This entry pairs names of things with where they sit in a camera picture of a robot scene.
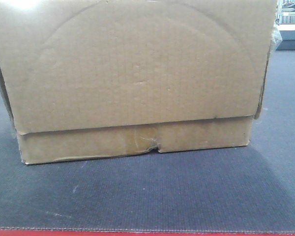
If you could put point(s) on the brown cardboard carton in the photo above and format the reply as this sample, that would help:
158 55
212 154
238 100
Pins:
84 79

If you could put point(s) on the dark grey conveyor belt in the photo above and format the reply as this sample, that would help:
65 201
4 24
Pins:
244 189

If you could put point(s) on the grey background machine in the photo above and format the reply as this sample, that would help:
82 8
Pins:
285 20

